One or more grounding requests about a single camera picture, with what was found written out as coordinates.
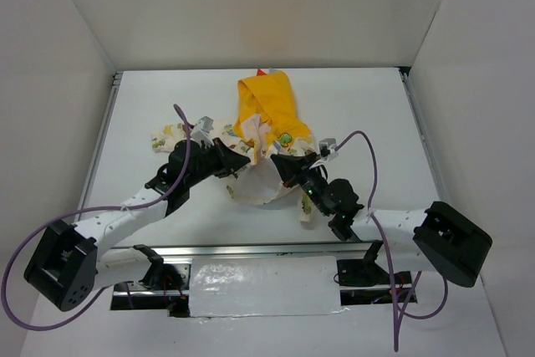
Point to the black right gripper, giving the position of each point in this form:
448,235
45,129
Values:
300,170

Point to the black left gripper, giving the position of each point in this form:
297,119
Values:
216,153

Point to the cream yellow dinosaur kids jacket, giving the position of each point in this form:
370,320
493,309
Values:
267,124

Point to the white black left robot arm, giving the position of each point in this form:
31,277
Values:
71,260

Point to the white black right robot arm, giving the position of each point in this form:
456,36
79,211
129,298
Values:
394,248

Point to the white glossy cover plate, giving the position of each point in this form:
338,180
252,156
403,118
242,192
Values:
248,287

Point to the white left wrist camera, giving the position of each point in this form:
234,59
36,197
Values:
200,132

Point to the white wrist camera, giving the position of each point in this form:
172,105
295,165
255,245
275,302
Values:
328,149
200,132

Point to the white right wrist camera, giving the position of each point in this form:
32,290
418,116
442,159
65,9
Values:
328,149

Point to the aluminium front table rail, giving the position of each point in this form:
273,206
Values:
265,250

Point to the aluminium left side rail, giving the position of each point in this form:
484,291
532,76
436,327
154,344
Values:
94,162

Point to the aluminium right side rail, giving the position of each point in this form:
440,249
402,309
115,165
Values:
430,156

